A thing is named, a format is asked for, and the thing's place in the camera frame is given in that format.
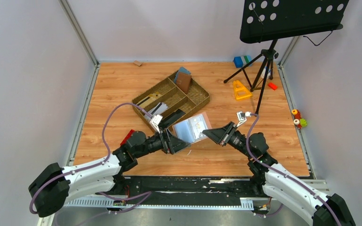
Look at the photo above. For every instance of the small red block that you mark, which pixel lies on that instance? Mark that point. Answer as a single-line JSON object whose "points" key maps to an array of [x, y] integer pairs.
{"points": [[272, 86]]}

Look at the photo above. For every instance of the aluminium frame rail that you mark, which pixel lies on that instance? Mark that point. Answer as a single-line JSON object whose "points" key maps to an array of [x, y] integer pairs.
{"points": [[110, 202]]}

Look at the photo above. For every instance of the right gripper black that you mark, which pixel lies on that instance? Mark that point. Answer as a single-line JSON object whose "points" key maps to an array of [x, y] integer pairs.
{"points": [[222, 135]]}

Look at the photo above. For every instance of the yellow triangular toy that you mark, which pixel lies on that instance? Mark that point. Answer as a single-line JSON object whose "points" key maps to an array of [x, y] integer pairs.
{"points": [[240, 91]]}

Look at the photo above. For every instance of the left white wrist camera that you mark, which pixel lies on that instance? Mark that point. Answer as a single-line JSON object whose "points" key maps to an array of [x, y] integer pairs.
{"points": [[155, 121]]}

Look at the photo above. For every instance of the blue card wallet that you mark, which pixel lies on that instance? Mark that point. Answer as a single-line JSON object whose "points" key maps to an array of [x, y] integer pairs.
{"points": [[181, 70]]}

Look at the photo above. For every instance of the black card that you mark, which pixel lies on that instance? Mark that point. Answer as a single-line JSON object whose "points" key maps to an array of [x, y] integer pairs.
{"points": [[171, 119]]}

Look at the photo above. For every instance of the brown leather wallet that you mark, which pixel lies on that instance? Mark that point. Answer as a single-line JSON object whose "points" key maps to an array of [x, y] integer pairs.
{"points": [[183, 82]]}

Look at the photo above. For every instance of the green red toy piece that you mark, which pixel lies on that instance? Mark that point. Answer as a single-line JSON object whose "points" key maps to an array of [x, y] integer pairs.
{"points": [[300, 123]]}

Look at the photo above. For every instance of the white patterned card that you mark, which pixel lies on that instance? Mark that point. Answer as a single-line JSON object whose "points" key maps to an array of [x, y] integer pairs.
{"points": [[152, 112]]}

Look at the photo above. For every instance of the blue green block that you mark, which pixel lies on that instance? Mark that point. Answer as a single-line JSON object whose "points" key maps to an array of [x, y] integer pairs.
{"points": [[240, 61]]}

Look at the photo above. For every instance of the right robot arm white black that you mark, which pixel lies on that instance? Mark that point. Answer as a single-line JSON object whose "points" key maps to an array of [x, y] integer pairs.
{"points": [[293, 184]]}

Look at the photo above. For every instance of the pink card holder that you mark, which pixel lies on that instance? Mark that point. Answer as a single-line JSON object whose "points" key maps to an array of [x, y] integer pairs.
{"points": [[183, 131]]}

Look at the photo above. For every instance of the woven olive divided tray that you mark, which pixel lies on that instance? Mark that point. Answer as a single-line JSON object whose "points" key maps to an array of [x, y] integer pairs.
{"points": [[196, 98]]}

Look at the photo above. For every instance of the red box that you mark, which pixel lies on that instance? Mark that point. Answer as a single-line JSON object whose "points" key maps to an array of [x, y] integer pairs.
{"points": [[129, 134]]}

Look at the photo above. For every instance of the gold card in tray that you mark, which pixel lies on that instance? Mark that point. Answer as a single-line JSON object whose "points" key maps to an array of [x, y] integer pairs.
{"points": [[148, 99]]}

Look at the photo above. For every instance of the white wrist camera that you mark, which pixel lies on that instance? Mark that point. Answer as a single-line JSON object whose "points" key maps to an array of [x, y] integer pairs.
{"points": [[242, 117], [155, 121]]}

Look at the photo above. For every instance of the small cardboard piece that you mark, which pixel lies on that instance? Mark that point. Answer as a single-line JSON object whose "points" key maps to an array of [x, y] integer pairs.
{"points": [[137, 63]]}

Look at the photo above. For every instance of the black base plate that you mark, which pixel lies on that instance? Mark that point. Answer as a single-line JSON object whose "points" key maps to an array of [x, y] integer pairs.
{"points": [[191, 191]]}

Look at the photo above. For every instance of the orange red toy piece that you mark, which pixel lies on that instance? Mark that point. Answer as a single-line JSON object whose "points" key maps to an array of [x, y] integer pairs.
{"points": [[296, 114]]}

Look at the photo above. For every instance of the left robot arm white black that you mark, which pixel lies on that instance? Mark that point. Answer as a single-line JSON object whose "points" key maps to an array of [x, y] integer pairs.
{"points": [[55, 186]]}

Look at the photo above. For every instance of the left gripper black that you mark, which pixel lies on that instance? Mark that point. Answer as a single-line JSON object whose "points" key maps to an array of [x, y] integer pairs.
{"points": [[172, 144]]}

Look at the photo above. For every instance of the white VIP card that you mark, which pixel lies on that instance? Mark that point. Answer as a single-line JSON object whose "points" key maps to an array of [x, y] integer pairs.
{"points": [[198, 125], [162, 106]]}

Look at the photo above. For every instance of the black music stand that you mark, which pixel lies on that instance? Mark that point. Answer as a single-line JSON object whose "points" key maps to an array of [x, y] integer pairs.
{"points": [[271, 20]]}

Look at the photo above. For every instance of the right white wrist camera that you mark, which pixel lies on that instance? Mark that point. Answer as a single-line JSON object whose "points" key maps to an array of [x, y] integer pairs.
{"points": [[242, 117]]}

